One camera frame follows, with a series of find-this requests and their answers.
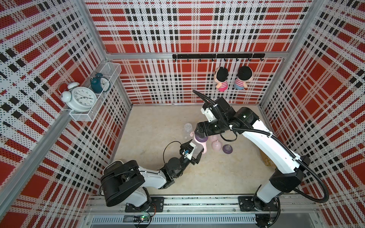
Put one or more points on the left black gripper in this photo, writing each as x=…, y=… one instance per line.
x=193, y=161

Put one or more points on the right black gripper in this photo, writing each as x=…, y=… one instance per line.
x=200, y=125

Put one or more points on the clear baby bottle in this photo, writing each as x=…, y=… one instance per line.
x=188, y=128
x=197, y=150

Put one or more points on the pink bottle handle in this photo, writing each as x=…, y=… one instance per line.
x=201, y=142

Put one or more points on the pink bottle cap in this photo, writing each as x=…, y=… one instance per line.
x=213, y=138
x=216, y=145

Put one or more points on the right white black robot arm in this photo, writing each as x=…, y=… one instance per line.
x=290, y=167

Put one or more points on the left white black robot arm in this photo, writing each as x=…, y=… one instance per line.
x=128, y=182

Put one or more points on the plush doll pink pants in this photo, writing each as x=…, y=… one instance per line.
x=220, y=78

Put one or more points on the plush doll blue pants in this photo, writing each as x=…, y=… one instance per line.
x=245, y=75

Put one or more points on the brown plush toy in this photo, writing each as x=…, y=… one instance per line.
x=267, y=161

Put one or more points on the teal alarm clock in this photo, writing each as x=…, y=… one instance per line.
x=99, y=83

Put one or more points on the large white alarm clock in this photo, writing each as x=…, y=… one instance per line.
x=78, y=98

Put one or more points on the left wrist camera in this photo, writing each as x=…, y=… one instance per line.
x=188, y=154

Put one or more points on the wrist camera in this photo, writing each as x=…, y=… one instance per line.
x=188, y=154
x=205, y=110

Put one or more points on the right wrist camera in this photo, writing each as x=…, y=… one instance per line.
x=205, y=110

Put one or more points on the black hook rail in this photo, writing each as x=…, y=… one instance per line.
x=219, y=56

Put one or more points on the white wire shelf basket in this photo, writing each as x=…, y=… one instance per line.
x=110, y=71

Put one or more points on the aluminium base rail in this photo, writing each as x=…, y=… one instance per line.
x=205, y=211

